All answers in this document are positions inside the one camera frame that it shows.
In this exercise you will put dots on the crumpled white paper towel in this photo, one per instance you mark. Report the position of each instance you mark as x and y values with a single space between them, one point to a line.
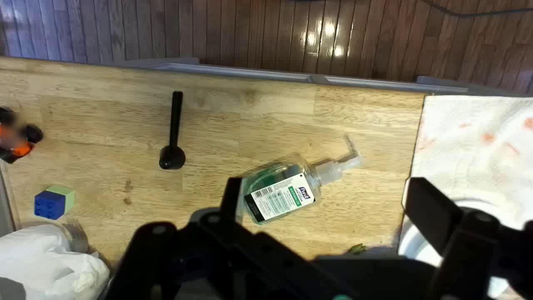
44 267

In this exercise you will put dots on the white cloth with red stains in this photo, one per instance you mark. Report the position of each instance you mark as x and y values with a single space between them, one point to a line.
477 150

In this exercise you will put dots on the green toy dinosaur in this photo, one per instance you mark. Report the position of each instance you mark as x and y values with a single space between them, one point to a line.
357 248

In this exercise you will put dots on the clear green hand soap bottle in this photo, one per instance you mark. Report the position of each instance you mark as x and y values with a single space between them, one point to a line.
277 195

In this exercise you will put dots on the white round plate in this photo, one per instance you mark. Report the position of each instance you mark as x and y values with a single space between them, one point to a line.
414 250

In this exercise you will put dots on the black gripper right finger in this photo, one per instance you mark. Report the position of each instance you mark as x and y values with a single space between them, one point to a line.
431 213

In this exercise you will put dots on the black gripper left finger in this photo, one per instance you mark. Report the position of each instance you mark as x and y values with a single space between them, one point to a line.
231 198

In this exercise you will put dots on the blue and green cube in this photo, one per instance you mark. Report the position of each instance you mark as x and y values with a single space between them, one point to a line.
52 203

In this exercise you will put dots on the orange and black toy car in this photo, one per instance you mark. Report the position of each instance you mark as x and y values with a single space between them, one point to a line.
17 145

